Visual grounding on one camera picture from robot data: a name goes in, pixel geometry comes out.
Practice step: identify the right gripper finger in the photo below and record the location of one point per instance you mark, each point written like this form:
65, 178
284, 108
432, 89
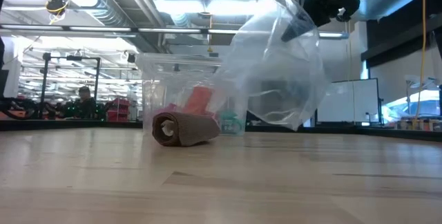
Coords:
298, 27

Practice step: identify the clear plastic bag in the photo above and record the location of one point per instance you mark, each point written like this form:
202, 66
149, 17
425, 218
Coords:
276, 79

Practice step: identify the brown elastic bandage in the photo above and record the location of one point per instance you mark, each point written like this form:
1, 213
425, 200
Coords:
193, 129

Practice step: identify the green bandage roll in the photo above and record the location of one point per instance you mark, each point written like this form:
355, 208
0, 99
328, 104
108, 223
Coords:
229, 122

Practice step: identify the orange bandage roll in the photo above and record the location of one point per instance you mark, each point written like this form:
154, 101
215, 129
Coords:
198, 99

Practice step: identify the pink bandage roll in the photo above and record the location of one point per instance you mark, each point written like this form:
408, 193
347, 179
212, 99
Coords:
171, 108

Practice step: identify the white whiteboard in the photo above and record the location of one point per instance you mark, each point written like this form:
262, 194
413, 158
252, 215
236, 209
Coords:
352, 99

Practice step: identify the clear plastic storage bin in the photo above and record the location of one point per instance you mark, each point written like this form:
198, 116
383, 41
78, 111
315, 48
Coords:
155, 85

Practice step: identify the long ceiling light bar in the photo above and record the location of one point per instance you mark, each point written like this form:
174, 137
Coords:
103, 29

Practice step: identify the cluttered side table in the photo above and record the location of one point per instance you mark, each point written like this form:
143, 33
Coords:
418, 124

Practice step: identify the red storage bins rack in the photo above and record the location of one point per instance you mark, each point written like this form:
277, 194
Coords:
119, 113

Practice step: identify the black robot with green lights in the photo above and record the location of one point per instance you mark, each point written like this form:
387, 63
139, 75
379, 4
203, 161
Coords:
102, 110

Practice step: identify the person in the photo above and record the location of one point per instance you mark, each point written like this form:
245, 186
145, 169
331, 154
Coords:
86, 106

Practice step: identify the black monitor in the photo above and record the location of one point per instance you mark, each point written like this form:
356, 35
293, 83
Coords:
4, 82

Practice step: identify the black ceiling camera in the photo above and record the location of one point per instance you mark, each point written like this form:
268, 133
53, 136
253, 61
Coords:
56, 5

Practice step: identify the black metal gantry frame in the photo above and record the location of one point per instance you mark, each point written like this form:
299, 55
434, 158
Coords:
44, 79

